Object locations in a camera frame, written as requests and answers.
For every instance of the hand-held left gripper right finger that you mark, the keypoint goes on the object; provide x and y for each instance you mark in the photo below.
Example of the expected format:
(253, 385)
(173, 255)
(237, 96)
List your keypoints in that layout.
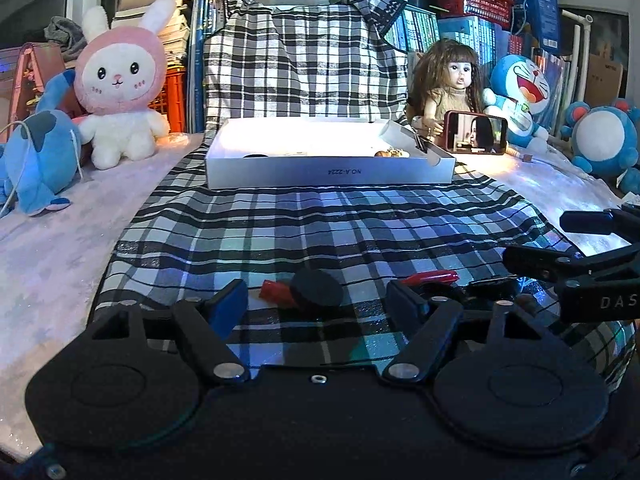
(402, 301)

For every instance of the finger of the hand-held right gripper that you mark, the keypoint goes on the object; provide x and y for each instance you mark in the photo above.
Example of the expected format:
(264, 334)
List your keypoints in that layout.
(535, 260)
(595, 221)

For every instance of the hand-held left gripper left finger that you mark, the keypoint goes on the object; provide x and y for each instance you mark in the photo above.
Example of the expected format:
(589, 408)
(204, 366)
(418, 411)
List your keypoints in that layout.
(227, 305)

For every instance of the red plastic cone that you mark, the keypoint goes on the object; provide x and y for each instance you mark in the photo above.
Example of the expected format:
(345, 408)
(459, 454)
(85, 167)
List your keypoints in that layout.
(272, 290)
(435, 276)

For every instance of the white cardboard box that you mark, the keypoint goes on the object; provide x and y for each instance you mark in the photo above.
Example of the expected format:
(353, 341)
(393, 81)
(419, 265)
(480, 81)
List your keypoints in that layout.
(300, 172)

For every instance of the blue round eared plush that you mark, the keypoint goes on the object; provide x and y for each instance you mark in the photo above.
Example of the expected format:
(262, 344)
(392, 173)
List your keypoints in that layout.
(605, 140)

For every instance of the black white plaid cloth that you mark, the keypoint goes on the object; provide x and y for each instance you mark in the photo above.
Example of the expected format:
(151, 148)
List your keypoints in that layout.
(325, 220)

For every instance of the red cased smartphone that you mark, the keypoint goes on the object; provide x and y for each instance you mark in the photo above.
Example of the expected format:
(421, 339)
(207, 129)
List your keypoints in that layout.
(475, 132)

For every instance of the brown cardboard box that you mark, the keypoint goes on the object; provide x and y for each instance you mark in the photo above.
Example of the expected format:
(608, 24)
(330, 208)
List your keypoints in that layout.
(605, 77)

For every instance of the blue cat plush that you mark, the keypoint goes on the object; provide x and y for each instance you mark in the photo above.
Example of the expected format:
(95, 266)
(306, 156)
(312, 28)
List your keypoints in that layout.
(520, 85)

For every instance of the black binder clip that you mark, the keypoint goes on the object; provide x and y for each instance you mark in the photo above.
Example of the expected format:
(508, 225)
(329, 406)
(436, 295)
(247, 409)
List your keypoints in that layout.
(422, 142)

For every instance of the white plastic pipe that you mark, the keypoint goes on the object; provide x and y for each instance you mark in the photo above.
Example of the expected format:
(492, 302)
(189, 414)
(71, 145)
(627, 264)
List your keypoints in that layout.
(582, 55)

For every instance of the brown haired doll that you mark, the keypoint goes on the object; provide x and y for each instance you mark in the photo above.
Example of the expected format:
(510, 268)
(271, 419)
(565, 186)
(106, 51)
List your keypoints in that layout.
(452, 70)

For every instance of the blue carton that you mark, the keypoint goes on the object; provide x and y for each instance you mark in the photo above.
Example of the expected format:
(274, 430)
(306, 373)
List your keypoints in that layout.
(542, 15)

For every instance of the red plastic crate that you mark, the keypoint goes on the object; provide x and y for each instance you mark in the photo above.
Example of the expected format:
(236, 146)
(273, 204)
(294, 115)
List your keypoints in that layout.
(175, 95)

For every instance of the blue spotted plush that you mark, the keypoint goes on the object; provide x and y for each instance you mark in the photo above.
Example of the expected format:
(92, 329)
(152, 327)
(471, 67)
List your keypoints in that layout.
(42, 155)

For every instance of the upright blue folders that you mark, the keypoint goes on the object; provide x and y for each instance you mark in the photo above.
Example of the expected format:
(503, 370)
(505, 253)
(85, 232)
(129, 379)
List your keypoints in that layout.
(200, 60)

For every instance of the pink white bunny plush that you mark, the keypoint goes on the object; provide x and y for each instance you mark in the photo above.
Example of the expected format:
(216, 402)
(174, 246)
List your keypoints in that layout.
(120, 75)

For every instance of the red plastic basket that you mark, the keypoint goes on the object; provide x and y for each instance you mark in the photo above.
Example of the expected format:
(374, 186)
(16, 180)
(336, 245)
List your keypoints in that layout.
(470, 0)

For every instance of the stack of white books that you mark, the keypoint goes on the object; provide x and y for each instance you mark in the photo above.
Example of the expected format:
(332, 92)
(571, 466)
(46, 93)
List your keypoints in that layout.
(150, 5)

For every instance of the grey cloth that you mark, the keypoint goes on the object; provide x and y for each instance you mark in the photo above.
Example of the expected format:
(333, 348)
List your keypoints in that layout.
(65, 32)

